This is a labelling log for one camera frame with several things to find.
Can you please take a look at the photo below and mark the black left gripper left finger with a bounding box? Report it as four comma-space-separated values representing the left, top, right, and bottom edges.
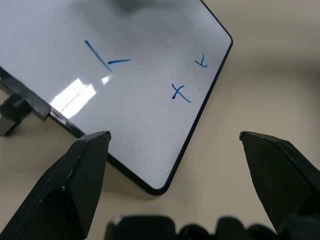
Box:
0, 130, 112, 240

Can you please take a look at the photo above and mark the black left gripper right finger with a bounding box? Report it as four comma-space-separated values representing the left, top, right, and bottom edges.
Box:
239, 130, 320, 236

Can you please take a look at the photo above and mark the black whiteboard stand clamp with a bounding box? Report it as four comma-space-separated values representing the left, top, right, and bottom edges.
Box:
0, 65, 51, 137

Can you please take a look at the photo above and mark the black-framed whiteboard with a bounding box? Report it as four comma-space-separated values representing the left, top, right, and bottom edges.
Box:
0, 0, 234, 196

